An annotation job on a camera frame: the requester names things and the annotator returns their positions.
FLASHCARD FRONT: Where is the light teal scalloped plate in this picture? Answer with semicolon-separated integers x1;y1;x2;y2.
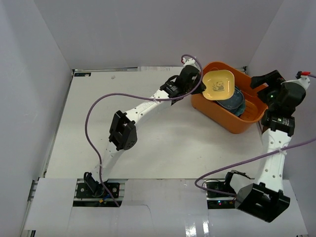
215;86;246;117

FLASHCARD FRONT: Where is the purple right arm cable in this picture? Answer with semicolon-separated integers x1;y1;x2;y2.
195;73;316;198

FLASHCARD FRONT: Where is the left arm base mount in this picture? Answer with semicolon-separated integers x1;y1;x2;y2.
73;172;122;207

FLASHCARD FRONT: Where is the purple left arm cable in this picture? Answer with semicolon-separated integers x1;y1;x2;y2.
85;54;204;207

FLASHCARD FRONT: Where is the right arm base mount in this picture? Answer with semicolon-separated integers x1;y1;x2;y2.
201;180;237;209

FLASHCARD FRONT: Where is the orange plastic bin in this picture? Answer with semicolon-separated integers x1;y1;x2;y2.
191;61;267;134

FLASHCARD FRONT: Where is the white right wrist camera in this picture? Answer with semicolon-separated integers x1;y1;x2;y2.
294;71;311;90

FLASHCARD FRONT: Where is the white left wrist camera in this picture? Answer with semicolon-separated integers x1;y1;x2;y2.
181;57;199;68

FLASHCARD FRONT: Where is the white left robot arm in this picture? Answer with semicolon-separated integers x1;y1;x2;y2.
83;65;206;198

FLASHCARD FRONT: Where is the yellow panda dish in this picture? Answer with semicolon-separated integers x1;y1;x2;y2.
202;70;235;101

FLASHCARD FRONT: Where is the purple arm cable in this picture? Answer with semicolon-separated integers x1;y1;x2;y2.
85;54;204;207
195;73;316;198

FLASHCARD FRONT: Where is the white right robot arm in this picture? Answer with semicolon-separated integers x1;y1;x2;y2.
223;70;310;223

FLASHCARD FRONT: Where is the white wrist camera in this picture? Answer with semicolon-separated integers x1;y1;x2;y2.
181;57;199;68
294;71;311;90

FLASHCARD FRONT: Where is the black label sticker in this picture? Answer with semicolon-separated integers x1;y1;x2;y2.
74;72;91;77

